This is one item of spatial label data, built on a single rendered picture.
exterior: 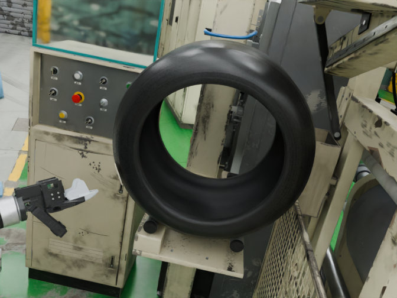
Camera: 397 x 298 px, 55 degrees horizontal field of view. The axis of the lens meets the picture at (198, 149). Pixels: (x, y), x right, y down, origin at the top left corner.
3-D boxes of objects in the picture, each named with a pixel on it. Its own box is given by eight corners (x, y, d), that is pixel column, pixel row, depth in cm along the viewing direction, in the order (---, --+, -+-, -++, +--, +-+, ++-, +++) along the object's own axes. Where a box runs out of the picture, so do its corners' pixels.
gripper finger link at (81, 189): (97, 176, 107) (64, 185, 103) (102, 196, 108) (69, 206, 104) (94, 174, 110) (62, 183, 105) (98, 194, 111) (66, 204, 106)
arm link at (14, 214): (5, 230, 95) (1, 223, 102) (25, 224, 97) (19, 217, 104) (-3, 202, 93) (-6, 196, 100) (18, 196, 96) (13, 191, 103)
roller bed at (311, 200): (275, 187, 166) (293, 123, 155) (309, 194, 166) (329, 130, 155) (279, 210, 148) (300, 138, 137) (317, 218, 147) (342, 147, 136)
